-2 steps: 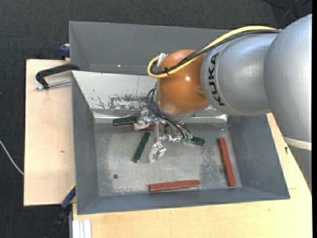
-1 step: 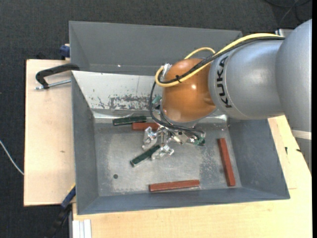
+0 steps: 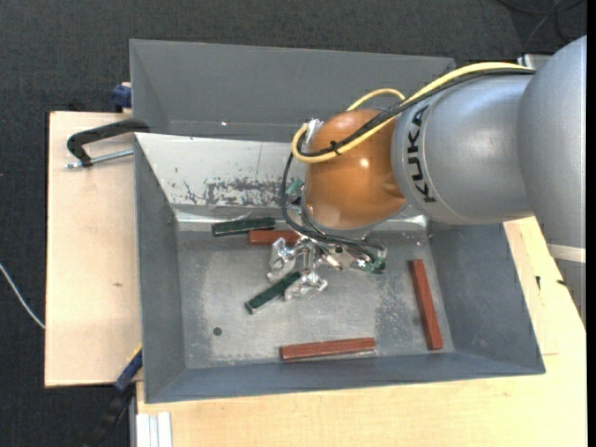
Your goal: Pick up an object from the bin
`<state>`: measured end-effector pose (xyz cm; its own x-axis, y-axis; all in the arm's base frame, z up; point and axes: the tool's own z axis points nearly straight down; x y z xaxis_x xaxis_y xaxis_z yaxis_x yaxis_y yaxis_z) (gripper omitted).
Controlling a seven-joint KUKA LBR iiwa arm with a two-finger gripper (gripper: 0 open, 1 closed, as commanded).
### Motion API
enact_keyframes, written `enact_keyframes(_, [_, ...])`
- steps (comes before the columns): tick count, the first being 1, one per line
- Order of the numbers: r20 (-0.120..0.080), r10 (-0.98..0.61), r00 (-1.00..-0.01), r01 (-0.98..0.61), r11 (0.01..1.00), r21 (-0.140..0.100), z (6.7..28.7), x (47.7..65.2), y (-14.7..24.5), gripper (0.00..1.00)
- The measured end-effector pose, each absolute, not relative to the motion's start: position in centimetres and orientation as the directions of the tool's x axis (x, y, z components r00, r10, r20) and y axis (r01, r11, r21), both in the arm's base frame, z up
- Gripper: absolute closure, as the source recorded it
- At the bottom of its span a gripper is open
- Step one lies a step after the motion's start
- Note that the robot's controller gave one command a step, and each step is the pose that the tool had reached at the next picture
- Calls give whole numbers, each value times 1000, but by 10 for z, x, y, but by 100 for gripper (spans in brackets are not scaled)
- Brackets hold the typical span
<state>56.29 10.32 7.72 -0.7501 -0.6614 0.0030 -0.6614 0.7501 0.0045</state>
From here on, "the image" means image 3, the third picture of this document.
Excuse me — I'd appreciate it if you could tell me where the dark green flat block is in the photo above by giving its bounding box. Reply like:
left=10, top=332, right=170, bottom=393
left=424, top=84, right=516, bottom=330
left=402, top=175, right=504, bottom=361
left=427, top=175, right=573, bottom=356
left=210, top=216, right=278, bottom=237
left=244, top=271, right=303, bottom=316

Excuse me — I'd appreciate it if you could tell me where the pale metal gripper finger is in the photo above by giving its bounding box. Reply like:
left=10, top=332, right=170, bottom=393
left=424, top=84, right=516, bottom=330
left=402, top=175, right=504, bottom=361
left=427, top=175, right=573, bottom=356
left=283, top=267, right=330, bottom=302
left=265, top=237, right=303, bottom=284

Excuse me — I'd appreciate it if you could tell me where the pale wood flat board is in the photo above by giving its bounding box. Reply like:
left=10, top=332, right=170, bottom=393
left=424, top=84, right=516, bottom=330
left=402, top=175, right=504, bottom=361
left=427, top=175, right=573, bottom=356
left=44, top=110, right=145, bottom=388

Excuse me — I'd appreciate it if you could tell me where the red-brown flat block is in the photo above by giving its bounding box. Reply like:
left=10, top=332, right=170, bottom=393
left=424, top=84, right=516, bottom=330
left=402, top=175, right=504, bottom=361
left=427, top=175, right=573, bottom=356
left=407, top=258, right=445, bottom=352
left=247, top=229, right=302, bottom=247
left=278, top=336, right=377, bottom=361

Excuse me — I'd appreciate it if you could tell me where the grey metal bin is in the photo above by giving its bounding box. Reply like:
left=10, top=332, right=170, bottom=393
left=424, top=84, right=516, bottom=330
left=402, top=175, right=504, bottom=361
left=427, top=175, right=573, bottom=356
left=129, top=38, right=547, bottom=404

